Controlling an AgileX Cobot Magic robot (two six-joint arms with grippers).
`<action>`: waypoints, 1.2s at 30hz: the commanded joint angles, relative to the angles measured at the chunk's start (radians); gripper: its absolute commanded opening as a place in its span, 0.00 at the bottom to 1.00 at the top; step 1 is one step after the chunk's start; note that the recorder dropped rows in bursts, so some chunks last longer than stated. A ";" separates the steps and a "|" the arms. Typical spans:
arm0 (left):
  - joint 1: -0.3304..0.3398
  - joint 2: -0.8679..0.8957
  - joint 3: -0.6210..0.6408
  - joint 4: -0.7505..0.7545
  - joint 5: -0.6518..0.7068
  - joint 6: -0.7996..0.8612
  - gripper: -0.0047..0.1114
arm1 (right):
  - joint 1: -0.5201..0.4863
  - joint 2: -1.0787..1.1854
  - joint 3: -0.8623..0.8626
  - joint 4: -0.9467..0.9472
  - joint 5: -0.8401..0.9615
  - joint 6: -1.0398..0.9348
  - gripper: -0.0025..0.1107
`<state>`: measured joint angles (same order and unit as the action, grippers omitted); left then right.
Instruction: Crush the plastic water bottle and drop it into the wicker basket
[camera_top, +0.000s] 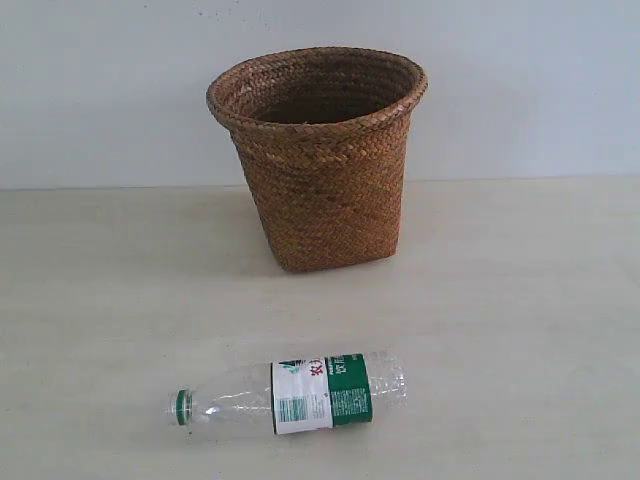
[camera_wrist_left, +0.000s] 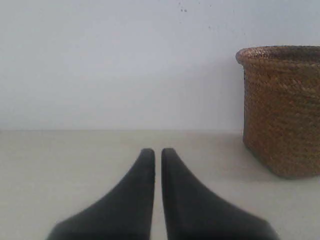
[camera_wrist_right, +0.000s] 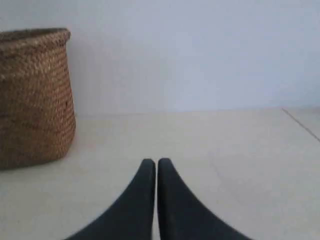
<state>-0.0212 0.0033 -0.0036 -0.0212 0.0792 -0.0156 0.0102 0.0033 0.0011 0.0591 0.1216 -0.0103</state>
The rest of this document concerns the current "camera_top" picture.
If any clear plastic bottle green label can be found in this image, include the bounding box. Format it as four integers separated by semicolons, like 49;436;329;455
167;351;407;440

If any brown woven wicker basket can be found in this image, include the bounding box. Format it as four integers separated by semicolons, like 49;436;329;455
206;46;428;272

